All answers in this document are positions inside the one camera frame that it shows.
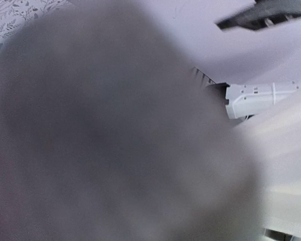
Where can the checkered paper takeout bag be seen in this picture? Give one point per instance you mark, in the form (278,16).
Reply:
(104,135)

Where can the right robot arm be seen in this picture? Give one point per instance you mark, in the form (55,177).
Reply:
(243,101)

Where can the floral patterned table mat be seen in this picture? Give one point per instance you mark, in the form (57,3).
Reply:
(17,13)

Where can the grey slotted cable duct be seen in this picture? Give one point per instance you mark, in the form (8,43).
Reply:
(201,78)

